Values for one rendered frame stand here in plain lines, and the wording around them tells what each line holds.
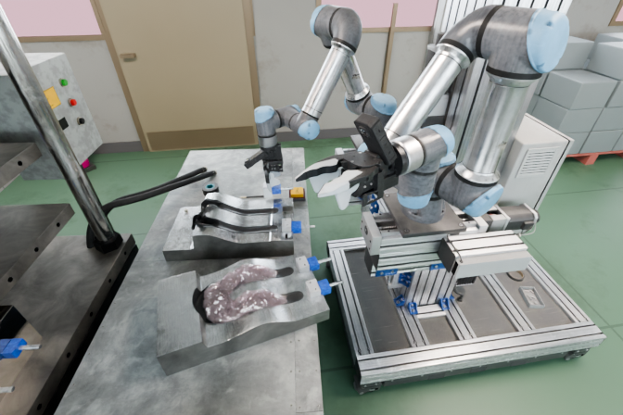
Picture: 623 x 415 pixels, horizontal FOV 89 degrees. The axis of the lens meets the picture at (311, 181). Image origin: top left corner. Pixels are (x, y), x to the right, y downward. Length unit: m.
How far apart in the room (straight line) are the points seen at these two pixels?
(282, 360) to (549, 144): 1.17
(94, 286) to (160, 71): 2.52
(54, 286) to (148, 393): 0.61
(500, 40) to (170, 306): 1.11
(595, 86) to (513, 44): 3.04
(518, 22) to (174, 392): 1.23
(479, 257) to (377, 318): 0.80
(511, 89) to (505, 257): 0.61
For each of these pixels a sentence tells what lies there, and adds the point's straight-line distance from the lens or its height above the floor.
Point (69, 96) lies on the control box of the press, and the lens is 1.62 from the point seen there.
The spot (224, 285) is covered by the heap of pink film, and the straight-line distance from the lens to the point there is 1.12.
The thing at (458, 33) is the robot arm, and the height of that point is 1.62.
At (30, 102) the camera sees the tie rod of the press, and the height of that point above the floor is 1.42.
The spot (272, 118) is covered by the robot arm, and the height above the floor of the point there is 1.27.
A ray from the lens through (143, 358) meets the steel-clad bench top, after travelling 1.18.
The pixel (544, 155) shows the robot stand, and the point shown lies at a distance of 1.45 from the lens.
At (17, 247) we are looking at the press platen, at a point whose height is 1.04.
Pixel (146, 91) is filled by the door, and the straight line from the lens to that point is 3.70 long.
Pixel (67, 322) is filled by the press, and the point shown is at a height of 0.79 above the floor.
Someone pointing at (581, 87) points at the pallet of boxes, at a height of 0.85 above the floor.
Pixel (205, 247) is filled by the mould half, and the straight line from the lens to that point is 1.30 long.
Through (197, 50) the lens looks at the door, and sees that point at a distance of 3.46.
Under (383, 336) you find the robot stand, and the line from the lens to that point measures 1.82.
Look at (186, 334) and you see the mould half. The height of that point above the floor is 0.91.
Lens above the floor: 1.77
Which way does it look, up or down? 35 degrees down
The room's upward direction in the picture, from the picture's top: straight up
